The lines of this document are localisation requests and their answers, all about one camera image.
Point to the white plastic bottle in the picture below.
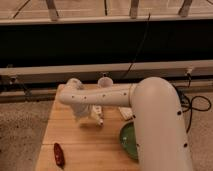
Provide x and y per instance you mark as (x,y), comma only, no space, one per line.
(97,114)

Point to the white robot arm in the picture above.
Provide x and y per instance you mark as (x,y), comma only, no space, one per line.
(160,131)

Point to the green ceramic bowl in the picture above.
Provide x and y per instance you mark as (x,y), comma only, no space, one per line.
(128,141)

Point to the white rectangular packet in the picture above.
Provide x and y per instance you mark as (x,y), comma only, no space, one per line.
(126,113)

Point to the red chili pepper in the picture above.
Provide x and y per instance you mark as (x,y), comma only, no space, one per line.
(59,155)

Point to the long metal rail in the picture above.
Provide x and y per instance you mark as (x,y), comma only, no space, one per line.
(117,71)

